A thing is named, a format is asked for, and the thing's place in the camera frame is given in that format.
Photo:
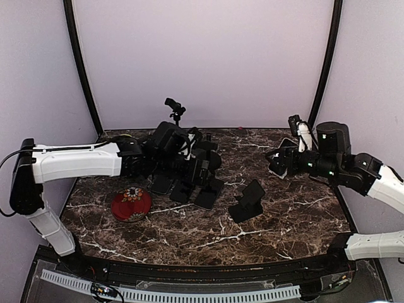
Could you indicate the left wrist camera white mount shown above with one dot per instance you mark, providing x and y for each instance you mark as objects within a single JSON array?
[{"x": 194, "y": 135}]

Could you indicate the black folding phone stand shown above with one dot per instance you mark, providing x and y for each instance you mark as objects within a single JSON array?
[{"x": 249, "y": 204}]

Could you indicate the black frame post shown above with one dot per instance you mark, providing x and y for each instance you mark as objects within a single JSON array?
[
  {"x": 327, "y": 62},
  {"x": 80, "y": 65}
]

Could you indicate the right black frame post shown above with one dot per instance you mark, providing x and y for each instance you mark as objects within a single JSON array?
[{"x": 327, "y": 62}]

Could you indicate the red floral plate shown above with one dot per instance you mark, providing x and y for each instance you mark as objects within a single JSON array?
[{"x": 131, "y": 205}]

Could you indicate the large blue-edged smartphone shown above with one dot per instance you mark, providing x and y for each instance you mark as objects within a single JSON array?
[{"x": 161, "y": 184}]

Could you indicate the short black round-base stand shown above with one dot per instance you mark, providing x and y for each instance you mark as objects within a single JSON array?
[{"x": 210, "y": 151}]

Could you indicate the white phone stand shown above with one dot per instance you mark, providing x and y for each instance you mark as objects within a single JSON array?
[{"x": 283, "y": 175}]

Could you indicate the black smartphone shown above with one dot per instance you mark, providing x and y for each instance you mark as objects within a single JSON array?
[
  {"x": 208, "y": 194},
  {"x": 181, "y": 192}
]

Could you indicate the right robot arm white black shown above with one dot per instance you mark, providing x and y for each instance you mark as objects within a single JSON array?
[{"x": 327, "y": 154}]

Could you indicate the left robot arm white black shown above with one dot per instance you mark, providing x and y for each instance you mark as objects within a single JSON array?
[{"x": 169, "y": 150}]

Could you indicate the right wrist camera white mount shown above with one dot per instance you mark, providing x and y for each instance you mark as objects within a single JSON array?
[{"x": 301, "y": 130}]

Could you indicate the left black frame post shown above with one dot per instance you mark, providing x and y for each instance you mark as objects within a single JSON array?
[{"x": 80, "y": 65}]

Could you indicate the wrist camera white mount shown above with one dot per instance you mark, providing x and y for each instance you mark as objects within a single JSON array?
[
  {"x": 194, "y": 135},
  {"x": 301, "y": 130}
]

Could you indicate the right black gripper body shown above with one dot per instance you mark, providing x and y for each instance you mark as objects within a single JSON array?
[{"x": 297, "y": 167}]

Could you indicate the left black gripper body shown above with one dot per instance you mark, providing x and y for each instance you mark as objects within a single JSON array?
[{"x": 199, "y": 180}]

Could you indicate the tall black clamp phone stand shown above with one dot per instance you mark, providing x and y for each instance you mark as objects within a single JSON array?
[{"x": 177, "y": 109}]

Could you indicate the white slotted cable duct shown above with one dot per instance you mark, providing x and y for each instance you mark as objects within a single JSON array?
[{"x": 104, "y": 293}]

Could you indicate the white-cased smartphone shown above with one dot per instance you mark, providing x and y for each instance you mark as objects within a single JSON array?
[{"x": 279, "y": 158}]

